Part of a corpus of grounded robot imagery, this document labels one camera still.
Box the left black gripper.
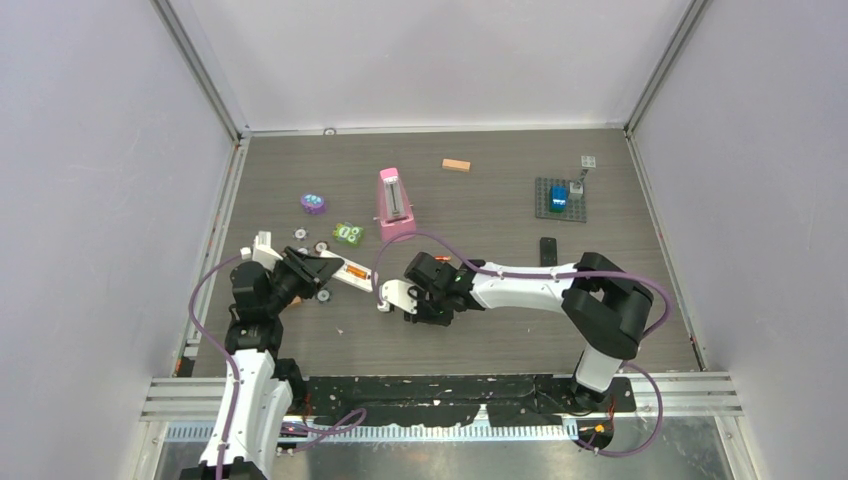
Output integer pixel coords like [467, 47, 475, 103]
[264, 247, 342, 316]

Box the white remote control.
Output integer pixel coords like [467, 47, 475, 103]
[319, 250, 373, 293]

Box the black bar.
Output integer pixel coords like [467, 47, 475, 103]
[539, 237, 558, 267]

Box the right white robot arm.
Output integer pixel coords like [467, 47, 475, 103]
[381, 252, 654, 411]

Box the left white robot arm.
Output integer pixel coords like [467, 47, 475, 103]
[179, 246, 344, 479]

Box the small round gear toy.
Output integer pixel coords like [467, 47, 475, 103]
[315, 289, 332, 304]

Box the green monster toy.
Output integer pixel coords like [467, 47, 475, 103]
[332, 222, 365, 247]

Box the purple round toy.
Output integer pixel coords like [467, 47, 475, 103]
[300, 193, 327, 215]

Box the pink metronome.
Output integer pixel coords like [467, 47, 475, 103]
[376, 168, 416, 242]

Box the wooden block far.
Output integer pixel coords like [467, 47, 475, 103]
[441, 158, 471, 173]

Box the blue lego brick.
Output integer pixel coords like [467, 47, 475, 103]
[548, 185, 569, 213]

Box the grey lego baseplate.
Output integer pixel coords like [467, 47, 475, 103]
[534, 177, 587, 223]

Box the grey lego tower piece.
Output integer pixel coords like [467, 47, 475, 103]
[569, 168, 589, 199]

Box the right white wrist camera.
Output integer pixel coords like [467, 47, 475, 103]
[377, 279, 418, 315]

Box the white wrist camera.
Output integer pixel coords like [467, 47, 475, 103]
[377, 279, 418, 315]
[240, 230, 283, 272]

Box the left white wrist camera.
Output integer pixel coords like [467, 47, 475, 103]
[240, 230, 283, 272]

